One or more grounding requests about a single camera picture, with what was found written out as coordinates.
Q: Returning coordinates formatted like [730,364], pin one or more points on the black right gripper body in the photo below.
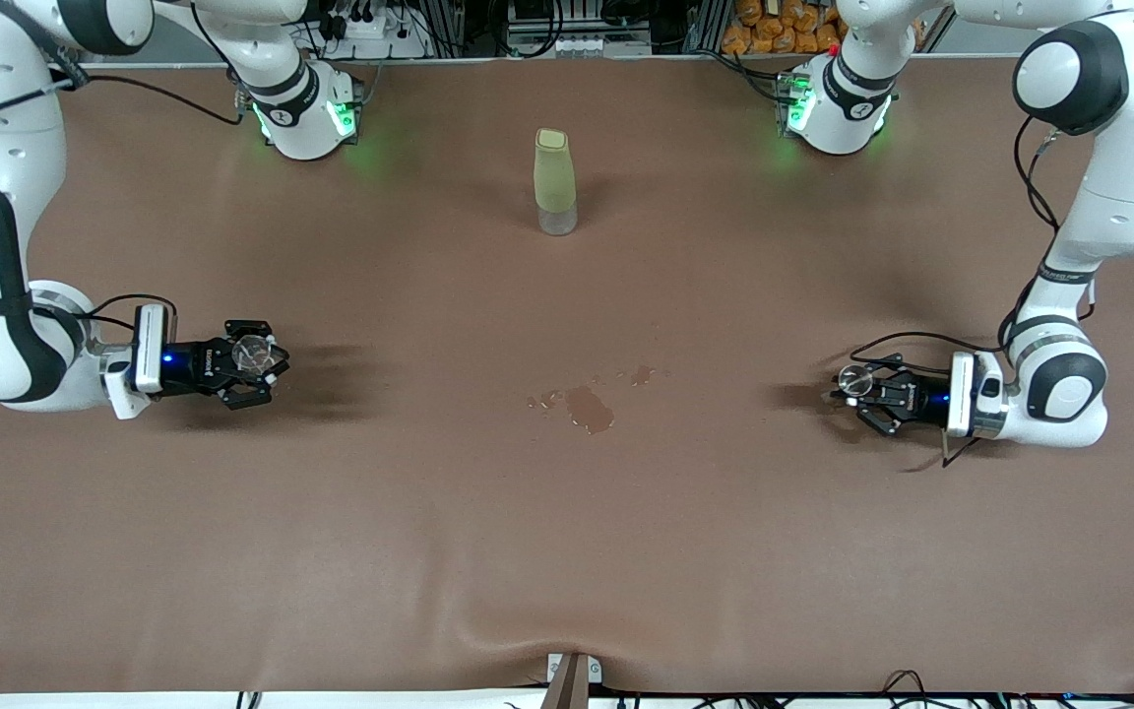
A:
[191,361]

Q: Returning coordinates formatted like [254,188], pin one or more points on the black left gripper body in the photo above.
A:
[917,401]

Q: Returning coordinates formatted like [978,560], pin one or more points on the clear glass beaker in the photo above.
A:
[254,353]

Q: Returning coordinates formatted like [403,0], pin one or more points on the steel double-cone jigger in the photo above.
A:
[857,379]

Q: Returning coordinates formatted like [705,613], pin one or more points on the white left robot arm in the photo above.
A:
[1128,197]

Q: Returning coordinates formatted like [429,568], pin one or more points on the spilled liquid puddle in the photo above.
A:
[589,409]

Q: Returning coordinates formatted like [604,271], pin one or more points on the white power strip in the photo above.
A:
[370,25]

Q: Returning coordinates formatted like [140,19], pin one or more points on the green sleeved glass bottle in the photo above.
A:
[554,177]

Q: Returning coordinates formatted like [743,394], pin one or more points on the brown table mat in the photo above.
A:
[567,571]

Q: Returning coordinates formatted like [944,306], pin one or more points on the orange snack bag pile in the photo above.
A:
[774,25]

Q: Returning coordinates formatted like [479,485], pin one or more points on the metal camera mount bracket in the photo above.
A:
[572,684]

